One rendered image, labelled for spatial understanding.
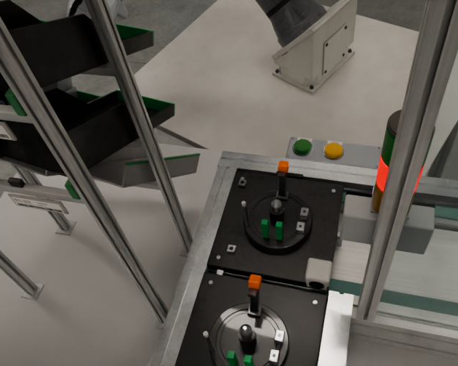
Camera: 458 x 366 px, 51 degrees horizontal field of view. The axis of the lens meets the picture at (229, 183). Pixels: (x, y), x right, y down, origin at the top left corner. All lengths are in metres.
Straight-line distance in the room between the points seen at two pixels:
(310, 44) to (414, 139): 0.81
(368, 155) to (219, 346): 0.53
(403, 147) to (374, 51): 1.04
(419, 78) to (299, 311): 0.56
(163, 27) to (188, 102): 1.90
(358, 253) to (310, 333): 0.22
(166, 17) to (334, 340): 2.76
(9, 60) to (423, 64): 0.38
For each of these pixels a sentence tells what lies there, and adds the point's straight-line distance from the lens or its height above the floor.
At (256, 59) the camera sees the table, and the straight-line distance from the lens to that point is 1.53.
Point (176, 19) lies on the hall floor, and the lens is 3.34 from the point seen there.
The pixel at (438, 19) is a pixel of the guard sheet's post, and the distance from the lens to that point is 0.42.
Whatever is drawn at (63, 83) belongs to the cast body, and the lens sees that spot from 0.97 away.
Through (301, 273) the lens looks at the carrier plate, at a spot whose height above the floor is 0.97.
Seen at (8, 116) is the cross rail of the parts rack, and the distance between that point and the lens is 0.60.
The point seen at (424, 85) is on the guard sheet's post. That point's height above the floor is 1.51.
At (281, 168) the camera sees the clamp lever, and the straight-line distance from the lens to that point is 0.96.
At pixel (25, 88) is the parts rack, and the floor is 1.52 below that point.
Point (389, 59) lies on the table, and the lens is 1.53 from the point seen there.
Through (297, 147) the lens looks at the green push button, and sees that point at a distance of 1.12.
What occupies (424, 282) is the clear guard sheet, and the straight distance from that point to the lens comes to 0.80.
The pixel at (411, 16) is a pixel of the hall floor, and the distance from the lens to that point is 3.23.
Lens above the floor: 1.82
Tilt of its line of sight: 52 degrees down
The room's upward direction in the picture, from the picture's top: 12 degrees counter-clockwise
